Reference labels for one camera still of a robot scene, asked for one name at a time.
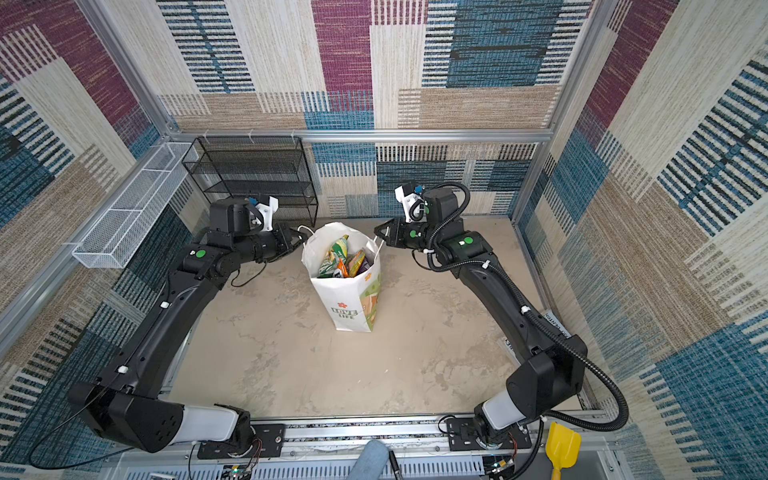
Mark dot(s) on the white wire mesh basket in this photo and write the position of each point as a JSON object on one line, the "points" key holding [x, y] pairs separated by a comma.
{"points": [[118, 233]]}

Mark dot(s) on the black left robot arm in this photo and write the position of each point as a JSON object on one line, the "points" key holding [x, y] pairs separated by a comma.
{"points": [[124, 404]]}

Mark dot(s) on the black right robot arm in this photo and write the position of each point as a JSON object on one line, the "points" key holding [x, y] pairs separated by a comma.
{"points": [[549, 371]]}

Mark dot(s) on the black wire shelf rack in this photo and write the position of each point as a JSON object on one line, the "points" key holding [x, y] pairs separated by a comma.
{"points": [[277, 166]]}

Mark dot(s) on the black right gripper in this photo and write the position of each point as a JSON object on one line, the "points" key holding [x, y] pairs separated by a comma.
{"points": [[397, 236]]}

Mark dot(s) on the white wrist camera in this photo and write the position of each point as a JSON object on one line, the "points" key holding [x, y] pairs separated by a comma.
{"points": [[261, 210], [409, 195]]}

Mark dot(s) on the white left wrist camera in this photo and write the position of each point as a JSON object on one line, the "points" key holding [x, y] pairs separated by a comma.
{"points": [[261, 210]]}

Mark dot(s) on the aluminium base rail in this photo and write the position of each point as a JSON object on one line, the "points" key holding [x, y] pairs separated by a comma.
{"points": [[378, 447]]}

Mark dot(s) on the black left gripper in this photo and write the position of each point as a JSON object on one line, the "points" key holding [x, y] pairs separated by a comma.
{"points": [[282, 235]]}

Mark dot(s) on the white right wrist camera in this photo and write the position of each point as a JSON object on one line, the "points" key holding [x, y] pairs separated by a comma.
{"points": [[409, 195]]}

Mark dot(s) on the colourful leaflet by wall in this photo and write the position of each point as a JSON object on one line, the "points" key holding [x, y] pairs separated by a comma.
{"points": [[528, 339]]}

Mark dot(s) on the green Fox's spring tea bag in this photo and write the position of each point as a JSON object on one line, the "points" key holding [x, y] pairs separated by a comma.
{"points": [[334, 264]]}

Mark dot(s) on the yellow plastic tool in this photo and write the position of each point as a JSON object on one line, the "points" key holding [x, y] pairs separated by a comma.
{"points": [[562, 448]]}

